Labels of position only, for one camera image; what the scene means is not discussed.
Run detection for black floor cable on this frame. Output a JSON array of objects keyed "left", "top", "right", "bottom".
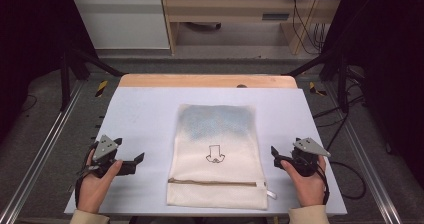
[{"left": 312, "top": 93, "right": 368, "bottom": 201}]

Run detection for light wooden desk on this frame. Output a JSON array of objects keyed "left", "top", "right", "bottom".
[{"left": 159, "top": 0, "right": 348, "bottom": 56}]

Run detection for person's left hand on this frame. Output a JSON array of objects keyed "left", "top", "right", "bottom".
[{"left": 77, "top": 149, "right": 124, "bottom": 214}]

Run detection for black metal stand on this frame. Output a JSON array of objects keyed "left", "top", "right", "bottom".
[{"left": 59, "top": 47, "right": 125, "bottom": 112}]

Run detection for person's right hand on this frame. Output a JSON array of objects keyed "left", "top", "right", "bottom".
[{"left": 280, "top": 155, "right": 328, "bottom": 209}]

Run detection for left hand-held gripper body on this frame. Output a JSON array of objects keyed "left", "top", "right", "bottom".
[{"left": 88, "top": 134, "right": 138, "bottom": 179}]

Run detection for white table mat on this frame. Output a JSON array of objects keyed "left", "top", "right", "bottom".
[{"left": 64, "top": 86, "right": 348, "bottom": 217}]

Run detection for wooden table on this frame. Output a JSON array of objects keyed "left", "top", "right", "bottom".
[{"left": 118, "top": 73, "right": 299, "bottom": 89}]

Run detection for black wrist strap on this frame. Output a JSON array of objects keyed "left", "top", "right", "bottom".
[
  {"left": 314, "top": 165, "right": 331, "bottom": 206},
  {"left": 74, "top": 148, "right": 94, "bottom": 209}
]

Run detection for grey desk label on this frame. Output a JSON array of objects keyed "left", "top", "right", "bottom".
[{"left": 261, "top": 13, "right": 291, "bottom": 21}]

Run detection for black curtain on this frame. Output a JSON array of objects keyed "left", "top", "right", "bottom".
[
  {"left": 0, "top": 0, "right": 98, "bottom": 143},
  {"left": 328, "top": 0, "right": 424, "bottom": 187}
]

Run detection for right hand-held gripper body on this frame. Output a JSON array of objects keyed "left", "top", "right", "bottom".
[{"left": 285, "top": 136, "right": 332, "bottom": 178}]

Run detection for hanging black cables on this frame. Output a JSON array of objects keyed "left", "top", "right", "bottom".
[{"left": 291, "top": 0, "right": 329, "bottom": 56}]

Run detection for black equipment with cables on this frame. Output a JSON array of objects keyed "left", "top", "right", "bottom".
[{"left": 286, "top": 47, "right": 352, "bottom": 114}]

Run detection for yellow black tape strip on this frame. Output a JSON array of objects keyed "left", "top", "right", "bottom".
[
  {"left": 308, "top": 81, "right": 328, "bottom": 97},
  {"left": 95, "top": 80, "right": 110, "bottom": 98}
]

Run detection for aluminium floor rail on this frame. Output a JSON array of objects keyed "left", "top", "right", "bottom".
[
  {"left": 0, "top": 79, "right": 85, "bottom": 224},
  {"left": 324, "top": 81, "right": 403, "bottom": 224}
]

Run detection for cream mesh laundry bag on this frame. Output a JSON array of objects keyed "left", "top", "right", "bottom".
[{"left": 165, "top": 103, "right": 278, "bottom": 211}]

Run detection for white cabinet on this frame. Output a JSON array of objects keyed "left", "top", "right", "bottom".
[{"left": 66, "top": 0, "right": 171, "bottom": 50}]

